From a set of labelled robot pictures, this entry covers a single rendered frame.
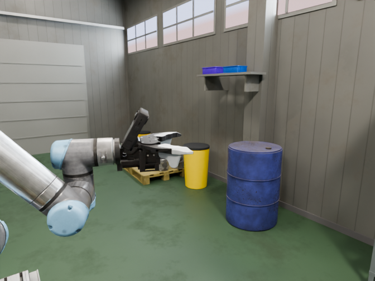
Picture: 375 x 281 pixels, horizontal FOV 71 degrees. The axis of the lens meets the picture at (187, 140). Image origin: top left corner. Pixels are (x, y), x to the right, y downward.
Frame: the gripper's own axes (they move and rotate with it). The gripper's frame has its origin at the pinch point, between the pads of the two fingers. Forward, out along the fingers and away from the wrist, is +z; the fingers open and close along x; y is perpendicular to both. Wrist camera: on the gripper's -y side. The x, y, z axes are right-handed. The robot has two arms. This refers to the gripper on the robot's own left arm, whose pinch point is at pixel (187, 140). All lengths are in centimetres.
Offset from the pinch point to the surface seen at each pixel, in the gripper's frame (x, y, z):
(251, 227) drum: -169, 177, 126
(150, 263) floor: -139, 179, 2
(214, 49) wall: -399, -24, 144
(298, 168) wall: -210, 123, 209
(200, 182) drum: -312, 189, 105
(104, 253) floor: -167, 183, -44
